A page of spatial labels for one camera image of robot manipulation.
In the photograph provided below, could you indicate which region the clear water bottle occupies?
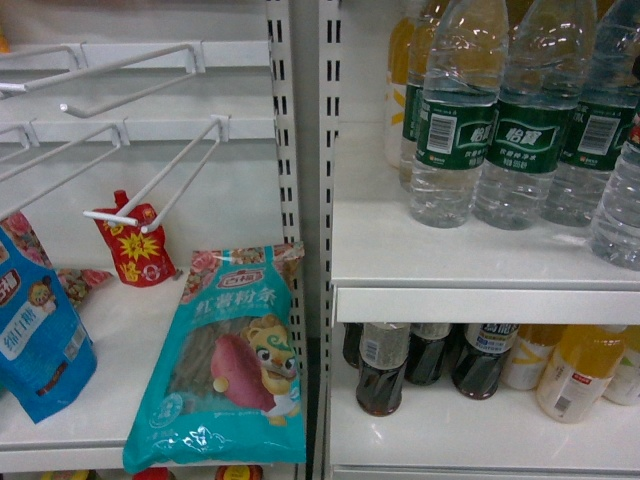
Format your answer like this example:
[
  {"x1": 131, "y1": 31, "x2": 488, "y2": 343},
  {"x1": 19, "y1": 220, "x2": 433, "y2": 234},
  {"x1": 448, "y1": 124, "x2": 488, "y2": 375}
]
[{"x1": 589, "y1": 59, "x2": 640, "y2": 272}]

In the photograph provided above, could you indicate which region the white wire display hook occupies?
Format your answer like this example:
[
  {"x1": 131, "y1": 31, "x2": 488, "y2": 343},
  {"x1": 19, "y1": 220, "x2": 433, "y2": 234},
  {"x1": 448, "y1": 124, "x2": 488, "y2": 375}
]
[{"x1": 83, "y1": 115, "x2": 230, "y2": 234}]

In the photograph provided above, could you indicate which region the teal sweet potato noodle bag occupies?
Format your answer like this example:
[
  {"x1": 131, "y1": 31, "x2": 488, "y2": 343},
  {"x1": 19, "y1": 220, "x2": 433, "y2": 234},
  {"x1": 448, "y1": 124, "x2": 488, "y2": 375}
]
[{"x1": 123, "y1": 242, "x2": 306, "y2": 473}]

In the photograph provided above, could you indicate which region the yellow juice bottle white label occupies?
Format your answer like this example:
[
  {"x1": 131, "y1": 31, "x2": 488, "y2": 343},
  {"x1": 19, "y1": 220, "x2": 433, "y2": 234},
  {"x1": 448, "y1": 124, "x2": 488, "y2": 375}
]
[{"x1": 536, "y1": 324, "x2": 626, "y2": 424}]

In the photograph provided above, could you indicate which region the red sauce pouch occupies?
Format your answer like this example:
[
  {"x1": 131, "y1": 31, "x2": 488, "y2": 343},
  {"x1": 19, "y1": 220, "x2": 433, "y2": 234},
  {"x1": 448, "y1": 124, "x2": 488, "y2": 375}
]
[{"x1": 95, "y1": 203, "x2": 176, "y2": 288}]

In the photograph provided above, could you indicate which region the dark tea bottle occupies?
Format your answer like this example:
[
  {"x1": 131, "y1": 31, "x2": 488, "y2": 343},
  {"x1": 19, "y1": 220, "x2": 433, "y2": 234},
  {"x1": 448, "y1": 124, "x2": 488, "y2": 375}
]
[{"x1": 356, "y1": 323, "x2": 410, "y2": 417}]

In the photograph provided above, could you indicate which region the blue sugar bag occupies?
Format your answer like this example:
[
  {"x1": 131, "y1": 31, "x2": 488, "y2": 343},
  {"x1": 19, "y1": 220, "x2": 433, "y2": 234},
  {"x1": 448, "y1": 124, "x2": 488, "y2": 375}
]
[{"x1": 1, "y1": 212, "x2": 97, "y2": 423}]

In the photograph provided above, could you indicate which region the white metal shelf board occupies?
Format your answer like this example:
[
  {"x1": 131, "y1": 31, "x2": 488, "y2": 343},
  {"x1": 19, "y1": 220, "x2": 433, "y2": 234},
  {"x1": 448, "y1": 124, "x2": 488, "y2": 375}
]
[{"x1": 331, "y1": 123, "x2": 639, "y2": 324}]

